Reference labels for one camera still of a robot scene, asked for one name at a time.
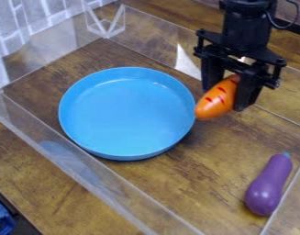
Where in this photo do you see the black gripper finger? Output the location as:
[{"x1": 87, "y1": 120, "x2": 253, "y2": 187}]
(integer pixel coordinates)
[
  {"x1": 234, "y1": 73, "x2": 263, "y2": 111},
  {"x1": 202, "y1": 55, "x2": 225, "y2": 91}
]

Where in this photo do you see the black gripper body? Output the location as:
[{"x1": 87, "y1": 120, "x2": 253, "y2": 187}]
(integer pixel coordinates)
[{"x1": 194, "y1": 10, "x2": 287, "y2": 87}]

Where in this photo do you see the orange toy carrot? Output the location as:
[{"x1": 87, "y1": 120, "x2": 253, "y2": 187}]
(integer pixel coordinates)
[{"x1": 195, "y1": 74, "x2": 241, "y2": 120}]

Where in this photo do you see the blue round plate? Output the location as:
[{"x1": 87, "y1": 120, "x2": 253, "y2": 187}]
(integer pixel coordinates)
[{"x1": 58, "y1": 67, "x2": 195, "y2": 161}]

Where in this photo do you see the purple toy eggplant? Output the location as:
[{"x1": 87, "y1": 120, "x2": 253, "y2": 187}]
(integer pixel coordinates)
[{"x1": 246, "y1": 152, "x2": 293, "y2": 216}]

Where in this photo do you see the blue object at corner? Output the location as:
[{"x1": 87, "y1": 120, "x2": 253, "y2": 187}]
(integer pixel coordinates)
[{"x1": 0, "y1": 203, "x2": 15, "y2": 235}]

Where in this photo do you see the clear acrylic enclosure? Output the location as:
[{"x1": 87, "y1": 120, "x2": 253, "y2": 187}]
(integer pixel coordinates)
[{"x1": 0, "y1": 0, "x2": 300, "y2": 235}]

